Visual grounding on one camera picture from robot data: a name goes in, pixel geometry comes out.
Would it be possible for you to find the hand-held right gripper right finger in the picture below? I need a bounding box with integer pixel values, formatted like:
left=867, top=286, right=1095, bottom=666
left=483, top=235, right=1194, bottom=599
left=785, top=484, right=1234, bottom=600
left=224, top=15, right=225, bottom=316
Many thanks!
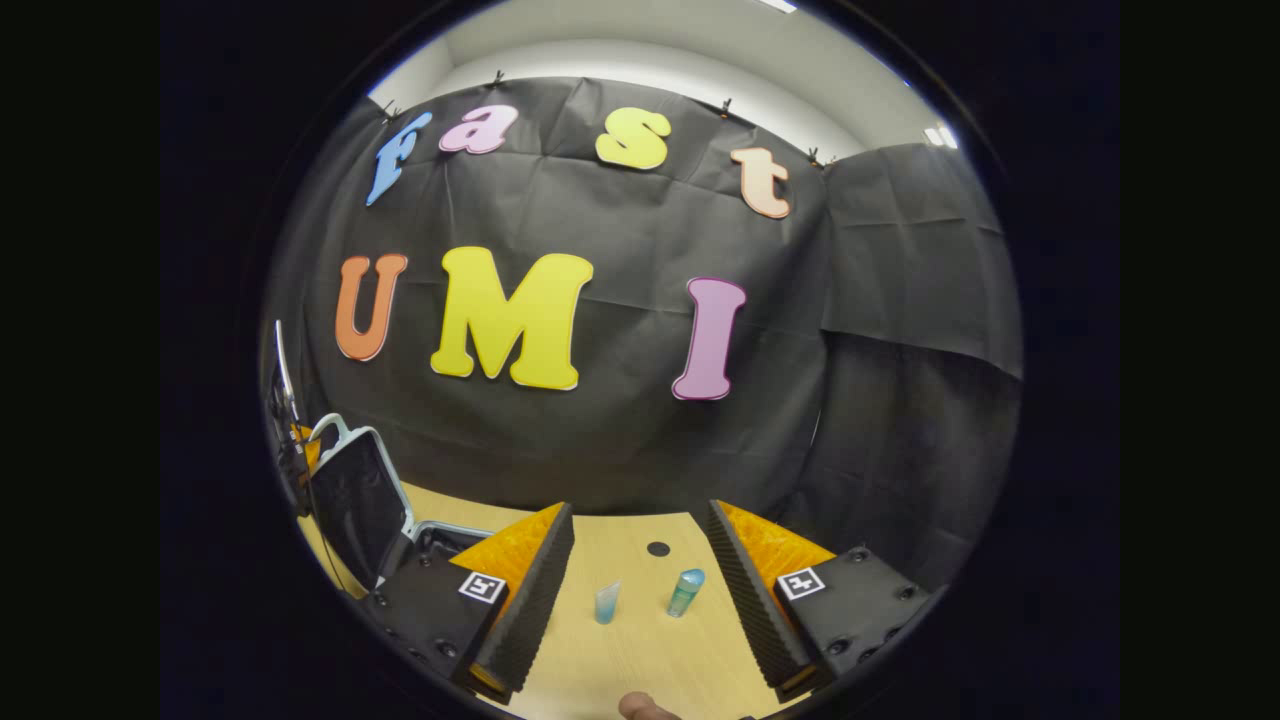
left=706, top=499, right=936, bottom=706

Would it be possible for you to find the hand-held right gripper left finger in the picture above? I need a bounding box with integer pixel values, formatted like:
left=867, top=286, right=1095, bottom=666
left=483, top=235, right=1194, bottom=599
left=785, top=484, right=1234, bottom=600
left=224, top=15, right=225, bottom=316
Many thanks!
left=358, top=501, right=576, bottom=706

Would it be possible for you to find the teal blue tube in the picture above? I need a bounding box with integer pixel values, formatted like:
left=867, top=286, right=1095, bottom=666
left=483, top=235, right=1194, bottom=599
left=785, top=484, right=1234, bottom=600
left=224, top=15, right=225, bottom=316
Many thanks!
left=667, top=568, right=707, bottom=619

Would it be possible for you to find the black backdrop cloth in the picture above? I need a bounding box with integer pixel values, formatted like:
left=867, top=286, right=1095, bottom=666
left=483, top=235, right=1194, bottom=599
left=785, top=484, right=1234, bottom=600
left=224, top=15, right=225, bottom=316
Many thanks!
left=262, top=78, right=1024, bottom=591

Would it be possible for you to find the light blue suitcase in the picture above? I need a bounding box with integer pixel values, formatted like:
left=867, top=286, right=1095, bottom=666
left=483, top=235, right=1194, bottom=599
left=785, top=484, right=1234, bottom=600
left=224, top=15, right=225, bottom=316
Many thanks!
left=305, top=413, right=496, bottom=593

